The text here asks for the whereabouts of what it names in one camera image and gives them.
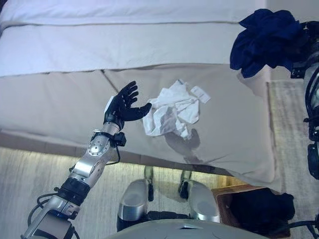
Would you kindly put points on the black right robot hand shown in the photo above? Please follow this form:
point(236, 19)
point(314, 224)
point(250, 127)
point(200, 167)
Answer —
point(312, 35)

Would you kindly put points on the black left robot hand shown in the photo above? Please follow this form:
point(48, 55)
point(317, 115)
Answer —
point(122, 107)

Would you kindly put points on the dark blue garment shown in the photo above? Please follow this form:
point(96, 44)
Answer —
point(264, 37)

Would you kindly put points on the white garment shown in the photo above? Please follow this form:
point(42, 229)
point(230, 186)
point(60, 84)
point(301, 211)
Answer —
point(179, 107)

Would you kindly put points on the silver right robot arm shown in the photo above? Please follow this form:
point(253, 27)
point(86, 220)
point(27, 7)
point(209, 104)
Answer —
point(314, 82)

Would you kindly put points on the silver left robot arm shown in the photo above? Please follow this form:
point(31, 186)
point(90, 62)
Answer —
point(87, 166)

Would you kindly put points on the bed with grey cover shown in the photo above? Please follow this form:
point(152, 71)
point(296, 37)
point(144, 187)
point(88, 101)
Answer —
point(62, 104)

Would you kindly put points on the brown bed base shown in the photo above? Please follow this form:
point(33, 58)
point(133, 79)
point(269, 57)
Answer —
point(62, 148)

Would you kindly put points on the brown wicker basket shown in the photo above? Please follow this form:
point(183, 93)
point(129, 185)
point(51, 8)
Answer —
point(223, 209)

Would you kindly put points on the white duvet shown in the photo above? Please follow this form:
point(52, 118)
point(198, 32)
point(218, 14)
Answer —
point(99, 42)

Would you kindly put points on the silver left robot leg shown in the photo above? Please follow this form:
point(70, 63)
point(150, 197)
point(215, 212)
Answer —
point(134, 199)

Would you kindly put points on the grey striped area rug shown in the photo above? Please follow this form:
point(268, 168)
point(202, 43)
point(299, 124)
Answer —
point(30, 179)

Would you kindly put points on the grey robot torso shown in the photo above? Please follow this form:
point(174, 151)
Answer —
point(187, 232)

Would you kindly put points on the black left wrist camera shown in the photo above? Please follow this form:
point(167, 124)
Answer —
point(120, 139)

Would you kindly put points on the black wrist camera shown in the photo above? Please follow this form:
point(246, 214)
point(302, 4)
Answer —
point(297, 72)
point(120, 139)

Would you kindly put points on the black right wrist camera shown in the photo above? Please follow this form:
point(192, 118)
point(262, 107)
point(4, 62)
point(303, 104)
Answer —
point(297, 72)

